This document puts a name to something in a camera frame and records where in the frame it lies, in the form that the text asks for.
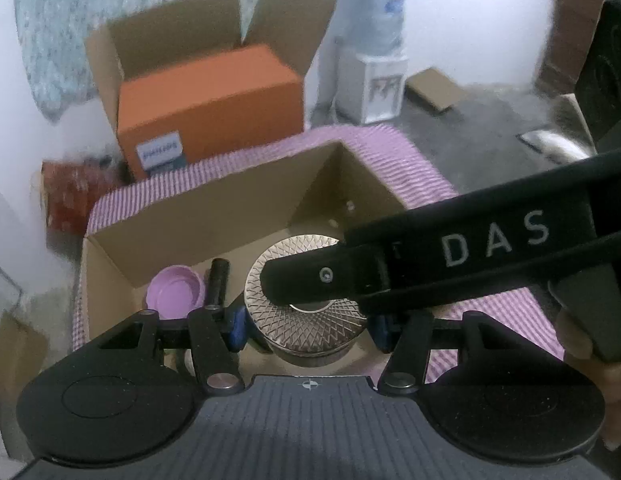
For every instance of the black stand frame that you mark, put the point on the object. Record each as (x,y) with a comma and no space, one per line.
(598,89)

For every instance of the white water dispenser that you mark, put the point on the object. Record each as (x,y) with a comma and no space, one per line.
(370,88)

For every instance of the open brown cardboard box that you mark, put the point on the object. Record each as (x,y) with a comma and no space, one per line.
(325,190)

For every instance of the orange Philips box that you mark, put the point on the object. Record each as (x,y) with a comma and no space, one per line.
(213,105)

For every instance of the black cylindrical tube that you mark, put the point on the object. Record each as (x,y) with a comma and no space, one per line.
(217,284)

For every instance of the purple checkered tablecloth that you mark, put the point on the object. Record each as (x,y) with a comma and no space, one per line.
(417,181)

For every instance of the pink plastic lid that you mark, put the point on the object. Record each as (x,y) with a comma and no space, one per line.
(174,292)

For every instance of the white chair frame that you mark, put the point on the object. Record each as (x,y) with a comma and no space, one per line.
(565,138)

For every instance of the flat cardboard piece on floor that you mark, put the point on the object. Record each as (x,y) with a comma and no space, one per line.
(435,88)

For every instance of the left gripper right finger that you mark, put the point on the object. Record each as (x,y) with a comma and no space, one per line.
(407,341)

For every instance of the large rear cardboard box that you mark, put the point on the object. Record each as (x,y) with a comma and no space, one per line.
(184,29)

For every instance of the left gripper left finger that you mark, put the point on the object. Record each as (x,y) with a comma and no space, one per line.
(216,370)

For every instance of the gold lid cosmetic jar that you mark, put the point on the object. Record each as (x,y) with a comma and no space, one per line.
(305,336)

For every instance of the red gift bag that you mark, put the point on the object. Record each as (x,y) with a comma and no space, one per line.
(69,190)

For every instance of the small cardboard box on floor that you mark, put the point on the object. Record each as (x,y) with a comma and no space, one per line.
(22,353)

